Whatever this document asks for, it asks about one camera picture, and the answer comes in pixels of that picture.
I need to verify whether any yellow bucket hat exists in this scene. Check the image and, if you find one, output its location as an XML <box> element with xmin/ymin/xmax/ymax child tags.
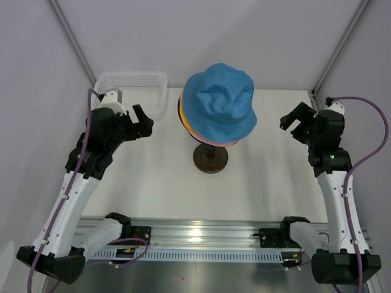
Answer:
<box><xmin>178</xmin><ymin>93</ymin><xmax>210</xmax><ymax>144</ymax></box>

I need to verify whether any pink bucket hat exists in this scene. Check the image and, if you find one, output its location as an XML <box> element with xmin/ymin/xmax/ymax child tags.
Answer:
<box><xmin>183</xmin><ymin>125</ymin><xmax>238</xmax><ymax>147</ymax></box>

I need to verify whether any light blue bucket hat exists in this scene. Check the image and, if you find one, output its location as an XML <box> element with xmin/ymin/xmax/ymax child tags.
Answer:
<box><xmin>182</xmin><ymin>63</ymin><xmax>257</xmax><ymax>143</ymax></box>

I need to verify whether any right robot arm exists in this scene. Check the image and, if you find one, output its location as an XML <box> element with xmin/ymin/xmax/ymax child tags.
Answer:
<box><xmin>278</xmin><ymin>101</ymin><xmax>381</xmax><ymax>291</ymax></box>

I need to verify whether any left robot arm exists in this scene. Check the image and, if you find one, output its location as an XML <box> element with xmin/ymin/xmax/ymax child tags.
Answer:
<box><xmin>16</xmin><ymin>104</ymin><xmax>154</xmax><ymax>292</ymax></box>

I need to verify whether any white perforated plastic basket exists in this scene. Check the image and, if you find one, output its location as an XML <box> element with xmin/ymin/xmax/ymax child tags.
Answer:
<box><xmin>94</xmin><ymin>71</ymin><xmax>168</xmax><ymax>121</ymax></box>

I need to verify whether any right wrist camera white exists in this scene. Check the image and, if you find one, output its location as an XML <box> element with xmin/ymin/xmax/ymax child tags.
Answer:
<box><xmin>325</xmin><ymin>97</ymin><xmax>345</xmax><ymax>115</ymax></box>

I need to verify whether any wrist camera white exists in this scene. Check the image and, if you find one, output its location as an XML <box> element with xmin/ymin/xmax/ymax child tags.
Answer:
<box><xmin>325</xmin><ymin>97</ymin><xmax>345</xmax><ymax>115</ymax></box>
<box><xmin>98</xmin><ymin>89</ymin><xmax>127</xmax><ymax>115</ymax></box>

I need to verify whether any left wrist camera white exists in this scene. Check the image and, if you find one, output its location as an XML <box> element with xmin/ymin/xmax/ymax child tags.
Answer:
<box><xmin>98</xmin><ymin>89</ymin><xmax>127</xmax><ymax>115</ymax></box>

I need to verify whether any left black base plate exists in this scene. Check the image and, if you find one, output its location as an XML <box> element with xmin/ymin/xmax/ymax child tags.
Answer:
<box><xmin>120</xmin><ymin>226</ymin><xmax>152</xmax><ymax>246</ymax></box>

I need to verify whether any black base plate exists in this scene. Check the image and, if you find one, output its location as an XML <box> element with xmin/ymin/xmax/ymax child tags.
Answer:
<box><xmin>120</xmin><ymin>226</ymin><xmax>152</xmax><ymax>246</ymax></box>
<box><xmin>253</xmin><ymin>216</ymin><xmax>310</xmax><ymax>248</ymax></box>

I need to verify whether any aluminium mounting rail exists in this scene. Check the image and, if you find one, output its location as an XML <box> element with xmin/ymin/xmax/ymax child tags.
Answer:
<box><xmin>76</xmin><ymin>217</ymin><xmax>372</xmax><ymax>253</ymax></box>

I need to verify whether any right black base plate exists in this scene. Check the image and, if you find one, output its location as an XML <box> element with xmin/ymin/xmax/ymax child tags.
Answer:
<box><xmin>253</xmin><ymin>216</ymin><xmax>310</xmax><ymax>248</ymax></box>

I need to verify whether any right aluminium frame post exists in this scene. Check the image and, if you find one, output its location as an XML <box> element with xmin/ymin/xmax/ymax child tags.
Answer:
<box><xmin>312</xmin><ymin>0</ymin><xmax>374</xmax><ymax>98</ymax></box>

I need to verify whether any white slotted cable duct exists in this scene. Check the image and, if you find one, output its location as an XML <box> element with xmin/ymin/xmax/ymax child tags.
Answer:
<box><xmin>91</xmin><ymin>248</ymin><xmax>283</xmax><ymax>264</ymax></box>

